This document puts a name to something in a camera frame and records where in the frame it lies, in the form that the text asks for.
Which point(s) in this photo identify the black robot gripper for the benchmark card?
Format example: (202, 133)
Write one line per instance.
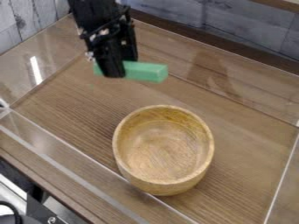
(108, 33)

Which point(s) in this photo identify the green rectangular block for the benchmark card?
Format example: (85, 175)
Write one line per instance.
(137, 71)

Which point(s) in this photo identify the wooden oval bowl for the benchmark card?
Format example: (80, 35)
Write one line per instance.
(162, 148)

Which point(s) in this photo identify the clear acrylic enclosure wall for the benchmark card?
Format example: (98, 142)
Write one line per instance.
(62, 110)

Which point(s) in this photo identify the black metal bracket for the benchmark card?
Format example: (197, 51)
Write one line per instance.
(48, 211)

